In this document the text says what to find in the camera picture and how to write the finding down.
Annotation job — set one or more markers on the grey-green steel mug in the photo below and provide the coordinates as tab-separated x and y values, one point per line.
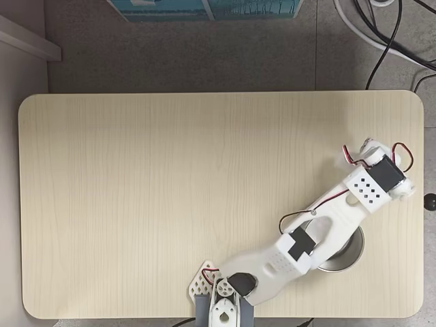
354	247

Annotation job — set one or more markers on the white perforated base plate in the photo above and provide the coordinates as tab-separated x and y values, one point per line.
199	281

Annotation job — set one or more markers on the blue printed box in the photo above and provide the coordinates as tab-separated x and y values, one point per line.
204	10

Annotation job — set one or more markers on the grey table clamp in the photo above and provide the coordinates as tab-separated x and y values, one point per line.
201	308

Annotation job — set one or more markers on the white shelf board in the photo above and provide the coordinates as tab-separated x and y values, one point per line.
30	39

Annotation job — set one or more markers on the black round knob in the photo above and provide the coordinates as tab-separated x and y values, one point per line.
430	201

